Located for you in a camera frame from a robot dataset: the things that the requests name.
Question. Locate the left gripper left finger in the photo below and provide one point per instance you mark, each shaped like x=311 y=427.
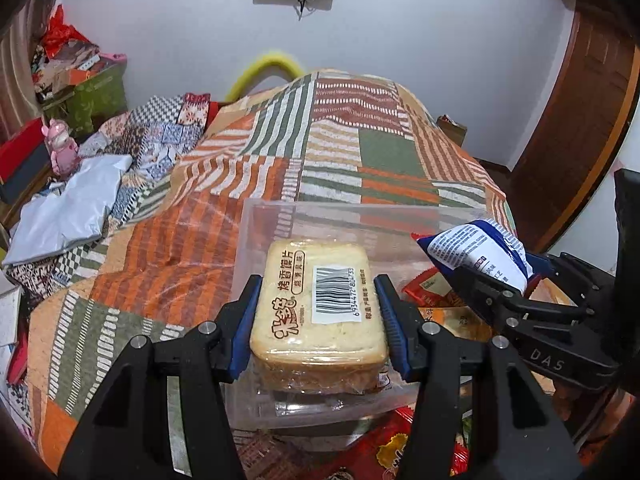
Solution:
x=124 y=432

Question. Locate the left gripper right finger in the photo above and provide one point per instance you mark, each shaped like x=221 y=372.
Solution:
x=515 y=432

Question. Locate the orange label biscuit stick pack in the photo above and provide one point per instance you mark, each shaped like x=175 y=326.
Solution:
x=447 y=309

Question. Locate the blue white snack packet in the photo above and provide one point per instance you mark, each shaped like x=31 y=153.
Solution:
x=482 y=244

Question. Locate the red fried snack packet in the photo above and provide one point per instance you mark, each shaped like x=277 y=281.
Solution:
x=431 y=290

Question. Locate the clear plastic storage bin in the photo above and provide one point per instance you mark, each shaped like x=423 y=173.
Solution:
x=385 y=233

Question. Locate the white plastic bag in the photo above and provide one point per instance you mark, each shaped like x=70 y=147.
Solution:
x=72 y=214

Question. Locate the pink toy figurine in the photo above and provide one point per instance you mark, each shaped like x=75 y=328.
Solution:
x=62 y=148

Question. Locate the red flat box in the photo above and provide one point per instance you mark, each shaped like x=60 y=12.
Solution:
x=15 y=151

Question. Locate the patchwork bed blanket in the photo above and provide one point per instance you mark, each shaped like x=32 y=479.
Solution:
x=167 y=262

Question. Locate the green storage box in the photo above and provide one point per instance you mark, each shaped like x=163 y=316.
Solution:
x=88 y=105

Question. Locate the yellow foam headboard arc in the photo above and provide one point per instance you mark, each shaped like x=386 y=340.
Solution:
x=272 y=63

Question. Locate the red plastic bag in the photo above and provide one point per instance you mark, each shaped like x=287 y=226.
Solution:
x=58 y=33

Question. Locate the striped curtain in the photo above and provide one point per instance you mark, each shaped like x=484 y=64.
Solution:
x=23 y=23

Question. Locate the wooden door frame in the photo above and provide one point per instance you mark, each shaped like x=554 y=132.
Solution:
x=584 y=121

